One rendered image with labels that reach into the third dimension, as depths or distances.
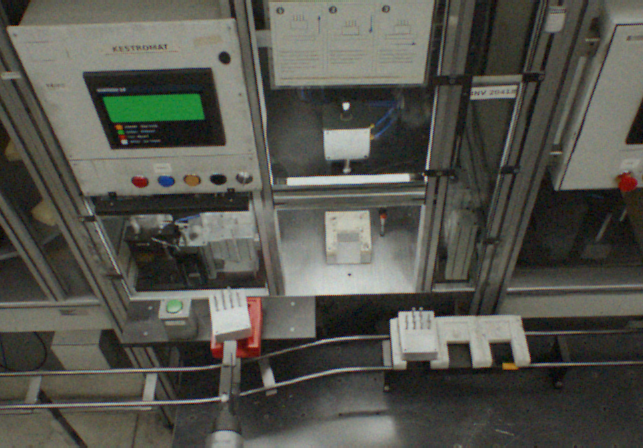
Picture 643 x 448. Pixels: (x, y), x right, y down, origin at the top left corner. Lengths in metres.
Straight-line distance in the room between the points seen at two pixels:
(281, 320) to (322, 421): 0.32
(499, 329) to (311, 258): 0.58
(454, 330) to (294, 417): 0.53
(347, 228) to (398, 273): 0.20
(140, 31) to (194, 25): 0.10
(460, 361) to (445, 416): 0.18
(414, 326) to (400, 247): 0.30
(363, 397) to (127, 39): 1.22
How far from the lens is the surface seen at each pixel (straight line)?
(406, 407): 2.05
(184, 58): 1.36
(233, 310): 1.83
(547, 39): 1.40
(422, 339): 1.87
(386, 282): 1.98
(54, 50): 1.41
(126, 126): 1.47
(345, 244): 2.06
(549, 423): 2.10
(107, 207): 1.66
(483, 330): 1.96
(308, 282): 1.98
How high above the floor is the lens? 2.54
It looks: 51 degrees down
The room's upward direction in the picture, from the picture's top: 3 degrees counter-clockwise
